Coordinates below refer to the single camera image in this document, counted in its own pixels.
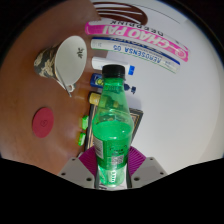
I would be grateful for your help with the white bottle with blue cap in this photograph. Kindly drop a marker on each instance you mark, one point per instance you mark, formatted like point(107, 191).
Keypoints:
point(98, 63)

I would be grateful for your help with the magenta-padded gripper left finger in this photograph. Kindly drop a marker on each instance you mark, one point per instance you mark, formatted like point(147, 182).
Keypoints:
point(75, 168)

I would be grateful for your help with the framed group photo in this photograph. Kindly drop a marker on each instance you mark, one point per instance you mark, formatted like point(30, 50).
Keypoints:
point(136, 118)

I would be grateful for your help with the white blue-green shuttlecock tube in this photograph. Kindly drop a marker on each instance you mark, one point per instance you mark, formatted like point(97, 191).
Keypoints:
point(140, 54)

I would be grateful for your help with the green plastic drink bottle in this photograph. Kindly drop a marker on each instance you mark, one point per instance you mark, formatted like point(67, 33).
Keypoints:
point(112, 133)

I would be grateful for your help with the dark yellow-labelled pump bottle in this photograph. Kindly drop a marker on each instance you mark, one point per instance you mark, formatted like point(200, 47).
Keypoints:
point(94, 98)

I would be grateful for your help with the flat round red coaster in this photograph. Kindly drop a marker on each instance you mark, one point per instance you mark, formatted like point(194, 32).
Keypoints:
point(43, 122)

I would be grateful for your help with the white patterned mug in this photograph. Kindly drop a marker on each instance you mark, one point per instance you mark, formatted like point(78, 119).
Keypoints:
point(68, 58)

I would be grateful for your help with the pink shuttlecock tube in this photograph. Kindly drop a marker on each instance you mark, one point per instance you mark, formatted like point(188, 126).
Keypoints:
point(133, 33)

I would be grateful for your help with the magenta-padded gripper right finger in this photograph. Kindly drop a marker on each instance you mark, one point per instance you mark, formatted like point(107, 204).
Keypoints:
point(148, 168)

